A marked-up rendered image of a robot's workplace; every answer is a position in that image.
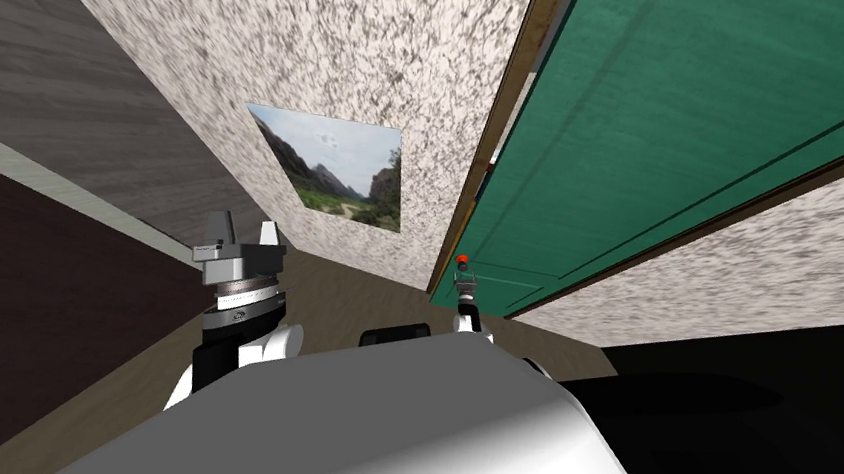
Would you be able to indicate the landscape picture on wall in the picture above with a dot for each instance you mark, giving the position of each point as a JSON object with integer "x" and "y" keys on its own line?
{"x": 337, "y": 170}

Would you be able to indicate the red door knob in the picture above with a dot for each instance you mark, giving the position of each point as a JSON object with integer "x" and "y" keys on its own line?
{"x": 461, "y": 259}

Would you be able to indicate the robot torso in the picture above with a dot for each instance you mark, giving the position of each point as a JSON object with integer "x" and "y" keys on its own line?
{"x": 397, "y": 435}

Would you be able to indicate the green door leaf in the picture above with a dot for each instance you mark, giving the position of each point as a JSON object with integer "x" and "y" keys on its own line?
{"x": 646, "y": 119}

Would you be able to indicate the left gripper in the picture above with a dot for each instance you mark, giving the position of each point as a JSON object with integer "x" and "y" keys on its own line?
{"x": 238, "y": 259}

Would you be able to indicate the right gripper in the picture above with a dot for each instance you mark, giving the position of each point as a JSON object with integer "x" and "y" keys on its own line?
{"x": 465, "y": 285}

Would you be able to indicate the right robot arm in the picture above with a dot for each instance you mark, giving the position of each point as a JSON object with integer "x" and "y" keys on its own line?
{"x": 469, "y": 322}

